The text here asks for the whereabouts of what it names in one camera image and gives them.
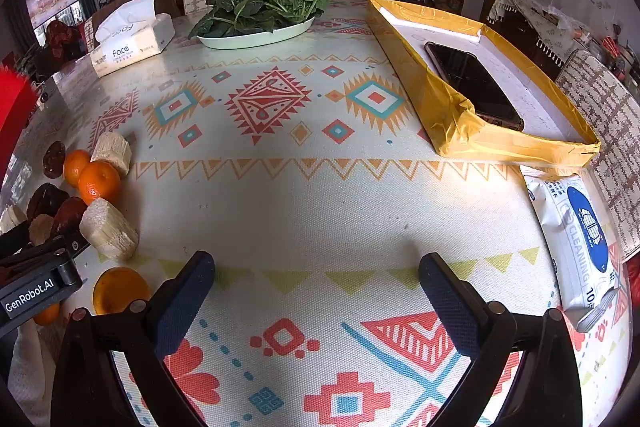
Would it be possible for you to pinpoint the bowl of green vegetables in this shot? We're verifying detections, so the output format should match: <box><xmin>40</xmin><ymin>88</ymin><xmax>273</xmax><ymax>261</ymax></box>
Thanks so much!
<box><xmin>188</xmin><ymin>0</ymin><xmax>331</xmax><ymax>40</ymax></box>

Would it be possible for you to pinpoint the white wet wipes pack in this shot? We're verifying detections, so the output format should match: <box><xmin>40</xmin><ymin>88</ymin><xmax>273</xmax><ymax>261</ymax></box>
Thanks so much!
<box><xmin>519</xmin><ymin>164</ymin><xmax>623</xmax><ymax>334</ymax></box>

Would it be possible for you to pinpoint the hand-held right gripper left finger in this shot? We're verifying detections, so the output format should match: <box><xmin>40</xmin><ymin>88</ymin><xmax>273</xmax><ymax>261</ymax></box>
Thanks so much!
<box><xmin>50</xmin><ymin>251</ymin><xmax>217</xmax><ymax>427</ymax></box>

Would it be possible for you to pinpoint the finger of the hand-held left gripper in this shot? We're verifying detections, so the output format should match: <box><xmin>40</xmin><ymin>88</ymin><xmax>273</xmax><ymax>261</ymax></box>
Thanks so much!
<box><xmin>15</xmin><ymin>231</ymin><xmax>92</xmax><ymax>266</ymax></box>
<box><xmin>0</xmin><ymin>221</ymin><xmax>33</xmax><ymax>254</ymax></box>

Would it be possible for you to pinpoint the rice cake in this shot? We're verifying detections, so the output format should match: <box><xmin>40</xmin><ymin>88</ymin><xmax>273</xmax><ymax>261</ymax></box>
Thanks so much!
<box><xmin>79</xmin><ymin>198</ymin><xmax>140</xmax><ymax>261</ymax></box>

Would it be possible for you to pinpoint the red date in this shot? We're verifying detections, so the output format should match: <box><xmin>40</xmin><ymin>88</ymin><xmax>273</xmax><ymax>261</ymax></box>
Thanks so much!
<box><xmin>26</xmin><ymin>183</ymin><xmax>70</xmax><ymax>220</ymax></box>
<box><xmin>52</xmin><ymin>198</ymin><xmax>89</xmax><ymax>237</ymax></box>

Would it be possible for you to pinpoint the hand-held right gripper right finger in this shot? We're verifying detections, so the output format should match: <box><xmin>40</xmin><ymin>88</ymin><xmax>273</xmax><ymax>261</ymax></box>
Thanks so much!
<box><xmin>418</xmin><ymin>252</ymin><xmax>585</xmax><ymax>427</ymax></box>

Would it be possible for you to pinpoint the pale green oval plate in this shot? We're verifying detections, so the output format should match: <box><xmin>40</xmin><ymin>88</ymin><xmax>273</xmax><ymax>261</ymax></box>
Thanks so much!
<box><xmin>196</xmin><ymin>16</ymin><xmax>317</xmax><ymax>51</ymax></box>

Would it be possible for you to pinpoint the patterned tablecloth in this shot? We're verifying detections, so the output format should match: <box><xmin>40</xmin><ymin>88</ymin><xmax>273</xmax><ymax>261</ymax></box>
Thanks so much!
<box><xmin>10</xmin><ymin>0</ymin><xmax>637</xmax><ymax>427</ymax></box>

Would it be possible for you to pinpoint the yellow taped shallow box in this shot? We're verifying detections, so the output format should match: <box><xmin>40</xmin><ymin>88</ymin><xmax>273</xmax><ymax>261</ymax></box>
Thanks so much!
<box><xmin>366</xmin><ymin>0</ymin><xmax>602</xmax><ymax>168</ymax></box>

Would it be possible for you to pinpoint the tangerine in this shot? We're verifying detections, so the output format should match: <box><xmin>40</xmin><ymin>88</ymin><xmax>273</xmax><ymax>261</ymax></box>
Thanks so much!
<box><xmin>78</xmin><ymin>161</ymin><xmax>122</xmax><ymax>206</ymax></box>
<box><xmin>93</xmin><ymin>267</ymin><xmax>151</xmax><ymax>316</ymax></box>
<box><xmin>33</xmin><ymin>303</ymin><xmax>61</xmax><ymax>327</ymax></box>
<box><xmin>63</xmin><ymin>149</ymin><xmax>93</xmax><ymax>188</ymax></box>

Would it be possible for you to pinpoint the white tissue box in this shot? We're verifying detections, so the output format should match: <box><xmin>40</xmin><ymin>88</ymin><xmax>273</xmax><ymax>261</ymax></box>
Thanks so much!
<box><xmin>90</xmin><ymin>0</ymin><xmax>177</xmax><ymax>78</ymax></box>

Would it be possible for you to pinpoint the side table with lace cloth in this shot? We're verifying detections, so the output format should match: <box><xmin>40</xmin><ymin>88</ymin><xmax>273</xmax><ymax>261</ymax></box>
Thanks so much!
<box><xmin>487</xmin><ymin>0</ymin><xmax>601</xmax><ymax>82</ymax></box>

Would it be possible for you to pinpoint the black smartphone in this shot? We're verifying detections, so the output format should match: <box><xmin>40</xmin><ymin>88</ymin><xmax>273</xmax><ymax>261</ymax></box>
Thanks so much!
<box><xmin>424</xmin><ymin>41</ymin><xmax>526</xmax><ymax>132</ymax></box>

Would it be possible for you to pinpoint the red shallow box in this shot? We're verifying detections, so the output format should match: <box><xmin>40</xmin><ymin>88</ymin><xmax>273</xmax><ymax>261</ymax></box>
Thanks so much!
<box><xmin>0</xmin><ymin>64</ymin><xmax>44</xmax><ymax>180</ymax></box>

